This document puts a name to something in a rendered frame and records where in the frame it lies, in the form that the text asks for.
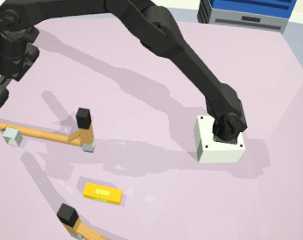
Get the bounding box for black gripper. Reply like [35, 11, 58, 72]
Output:
[0, 42, 40, 108]

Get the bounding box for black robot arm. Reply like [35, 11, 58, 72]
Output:
[0, 0, 248, 145]

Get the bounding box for yellow rectangular block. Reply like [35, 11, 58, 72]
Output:
[82, 182, 122, 205]

